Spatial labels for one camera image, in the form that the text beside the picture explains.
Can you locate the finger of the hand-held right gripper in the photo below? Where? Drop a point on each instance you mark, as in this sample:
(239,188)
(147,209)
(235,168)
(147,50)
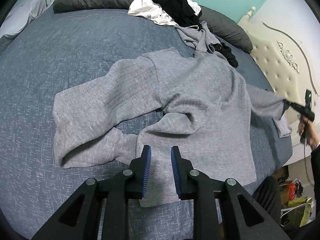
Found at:
(295,106)

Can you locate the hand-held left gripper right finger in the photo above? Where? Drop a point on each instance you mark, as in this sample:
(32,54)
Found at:
(175,172)

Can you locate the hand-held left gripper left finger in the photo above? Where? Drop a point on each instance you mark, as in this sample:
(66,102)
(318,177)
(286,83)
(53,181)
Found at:
(147,170)

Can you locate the grey quilted sweatshirt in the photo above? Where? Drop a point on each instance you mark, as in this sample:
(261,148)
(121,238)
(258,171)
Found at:
(200,92)

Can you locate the person's right hand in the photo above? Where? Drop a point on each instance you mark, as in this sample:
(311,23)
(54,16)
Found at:
(313,136)

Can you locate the cream tufted headboard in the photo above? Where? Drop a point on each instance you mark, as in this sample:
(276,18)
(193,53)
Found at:
(275,62)

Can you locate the black garment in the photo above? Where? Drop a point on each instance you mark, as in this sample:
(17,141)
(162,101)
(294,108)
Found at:
(228,55)
(175,5)

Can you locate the red bag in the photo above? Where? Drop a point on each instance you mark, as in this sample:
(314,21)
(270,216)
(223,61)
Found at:
(291,190)

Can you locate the yellow-green cloth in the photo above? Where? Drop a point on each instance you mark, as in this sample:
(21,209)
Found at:
(303,210)

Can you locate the grey knit garment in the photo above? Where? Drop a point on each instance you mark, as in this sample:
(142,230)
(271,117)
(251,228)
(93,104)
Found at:
(192,36)

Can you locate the white garment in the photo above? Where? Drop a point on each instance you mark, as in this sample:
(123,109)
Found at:
(142,5)

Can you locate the light grey blanket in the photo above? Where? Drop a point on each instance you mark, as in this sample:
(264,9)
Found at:
(25,12)

